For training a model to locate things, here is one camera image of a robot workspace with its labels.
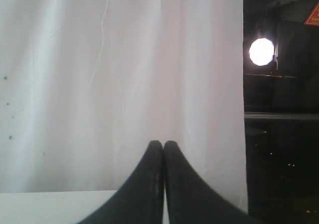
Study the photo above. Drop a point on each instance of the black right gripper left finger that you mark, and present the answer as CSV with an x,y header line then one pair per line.
x,y
140,199

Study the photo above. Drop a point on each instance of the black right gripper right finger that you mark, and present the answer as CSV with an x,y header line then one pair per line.
x,y
190,200

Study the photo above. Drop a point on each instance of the white curtain backdrop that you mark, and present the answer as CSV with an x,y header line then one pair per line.
x,y
85,85

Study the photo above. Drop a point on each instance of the round bright lamp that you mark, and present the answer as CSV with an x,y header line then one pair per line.
x,y
261,51

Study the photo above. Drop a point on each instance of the red orange sign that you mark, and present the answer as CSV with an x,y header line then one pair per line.
x,y
313,18

